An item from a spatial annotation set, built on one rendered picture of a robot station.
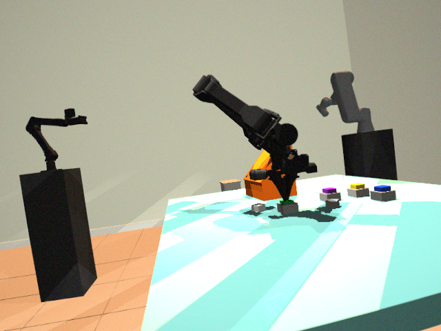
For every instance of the blue button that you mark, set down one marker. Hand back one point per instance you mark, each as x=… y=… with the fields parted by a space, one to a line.
x=383 y=193

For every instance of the green button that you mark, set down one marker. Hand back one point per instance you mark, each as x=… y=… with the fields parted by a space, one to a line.
x=287 y=207

